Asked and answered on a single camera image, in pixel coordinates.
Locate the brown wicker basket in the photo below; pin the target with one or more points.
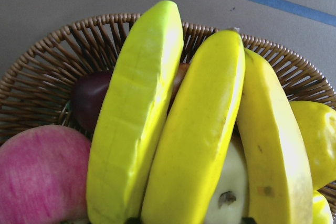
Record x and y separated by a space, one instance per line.
36 90

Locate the pink red apple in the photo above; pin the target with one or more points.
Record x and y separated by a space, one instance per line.
43 175

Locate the orange apple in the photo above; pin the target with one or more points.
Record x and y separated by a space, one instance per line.
182 69

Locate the yellow lemon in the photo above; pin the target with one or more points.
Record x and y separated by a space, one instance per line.
317 126

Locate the pale yellow apple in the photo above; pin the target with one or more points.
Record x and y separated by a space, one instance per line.
229 203

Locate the yellow-green banana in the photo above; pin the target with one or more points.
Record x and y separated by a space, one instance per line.
132 115

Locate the yellow mango fruit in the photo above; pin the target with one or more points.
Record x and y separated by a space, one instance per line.
321 210

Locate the yellow banana with stem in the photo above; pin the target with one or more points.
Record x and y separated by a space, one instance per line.
280 183

